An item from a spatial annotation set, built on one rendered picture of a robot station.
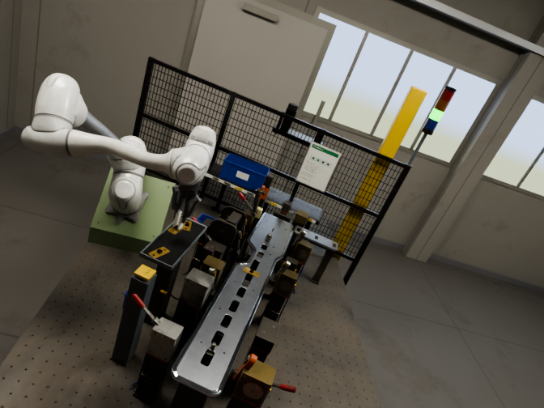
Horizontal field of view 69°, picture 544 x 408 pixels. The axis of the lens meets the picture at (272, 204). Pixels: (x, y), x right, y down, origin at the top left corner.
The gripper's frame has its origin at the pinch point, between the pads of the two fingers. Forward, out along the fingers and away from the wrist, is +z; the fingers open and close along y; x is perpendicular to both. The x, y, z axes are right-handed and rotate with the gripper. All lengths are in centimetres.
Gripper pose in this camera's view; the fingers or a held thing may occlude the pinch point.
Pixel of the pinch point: (179, 220)
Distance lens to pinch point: 167.7
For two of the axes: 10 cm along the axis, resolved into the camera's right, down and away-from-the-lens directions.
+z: -3.4, 8.4, 4.3
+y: 8.7, 4.5, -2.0
